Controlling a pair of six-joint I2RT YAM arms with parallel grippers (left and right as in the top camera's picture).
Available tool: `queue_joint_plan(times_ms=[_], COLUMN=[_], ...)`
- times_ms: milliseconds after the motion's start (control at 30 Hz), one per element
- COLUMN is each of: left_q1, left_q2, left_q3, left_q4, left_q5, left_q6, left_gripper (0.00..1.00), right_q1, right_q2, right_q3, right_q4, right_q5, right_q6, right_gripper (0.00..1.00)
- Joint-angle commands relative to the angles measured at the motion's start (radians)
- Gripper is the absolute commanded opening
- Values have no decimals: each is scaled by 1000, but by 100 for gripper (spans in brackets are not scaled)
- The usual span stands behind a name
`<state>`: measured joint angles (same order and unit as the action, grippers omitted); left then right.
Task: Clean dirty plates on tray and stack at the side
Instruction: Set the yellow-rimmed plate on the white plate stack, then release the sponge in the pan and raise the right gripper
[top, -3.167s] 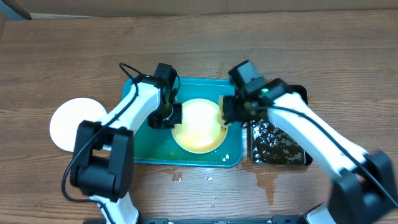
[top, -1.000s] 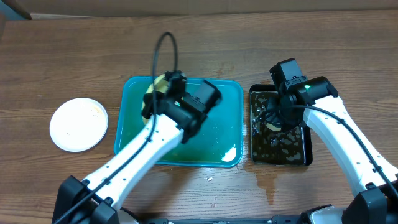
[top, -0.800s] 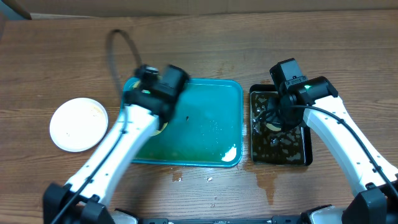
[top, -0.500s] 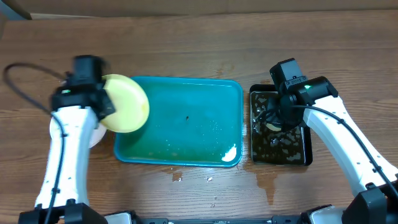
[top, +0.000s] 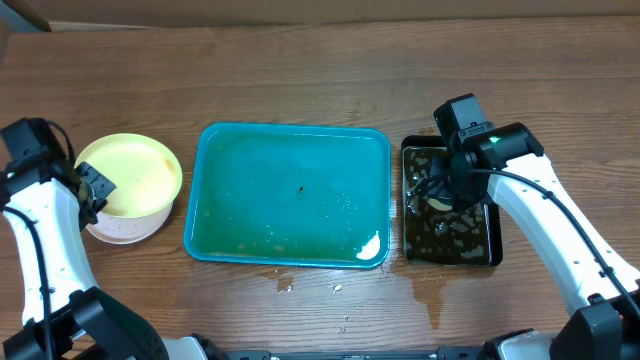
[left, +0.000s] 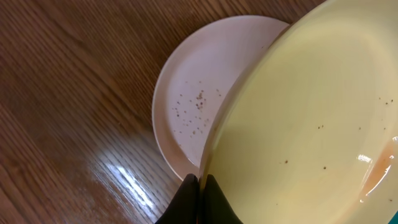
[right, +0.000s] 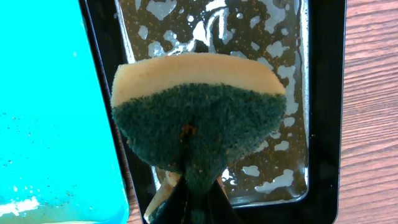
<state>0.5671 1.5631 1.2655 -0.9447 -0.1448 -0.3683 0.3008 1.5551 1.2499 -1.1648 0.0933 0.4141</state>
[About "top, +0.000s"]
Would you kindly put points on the white plate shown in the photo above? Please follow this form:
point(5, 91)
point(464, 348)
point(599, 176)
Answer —
point(123, 231)

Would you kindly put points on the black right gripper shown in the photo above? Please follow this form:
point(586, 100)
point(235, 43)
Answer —
point(439, 191)

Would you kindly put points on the green rimmed plate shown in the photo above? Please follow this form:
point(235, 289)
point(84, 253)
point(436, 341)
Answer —
point(147, 175)

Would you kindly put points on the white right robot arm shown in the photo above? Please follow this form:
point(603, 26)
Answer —
point(508, 167)

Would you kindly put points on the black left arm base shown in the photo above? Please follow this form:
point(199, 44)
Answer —
point(117, 331)

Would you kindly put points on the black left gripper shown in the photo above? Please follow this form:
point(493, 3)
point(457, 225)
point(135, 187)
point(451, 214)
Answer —
point(105, 187)

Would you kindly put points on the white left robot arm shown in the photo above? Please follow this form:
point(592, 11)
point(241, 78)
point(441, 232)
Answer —
point(48, 202)

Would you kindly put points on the black front rail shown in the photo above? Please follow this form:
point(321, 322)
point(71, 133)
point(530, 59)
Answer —
point(442, 353)

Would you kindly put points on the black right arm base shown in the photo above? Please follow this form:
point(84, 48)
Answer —
point(603, 330)

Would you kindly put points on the teal serving tray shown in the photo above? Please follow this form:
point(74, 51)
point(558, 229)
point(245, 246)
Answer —
point(290, 195)

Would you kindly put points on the black water tray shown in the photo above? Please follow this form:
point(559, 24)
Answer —
point(433, 234)

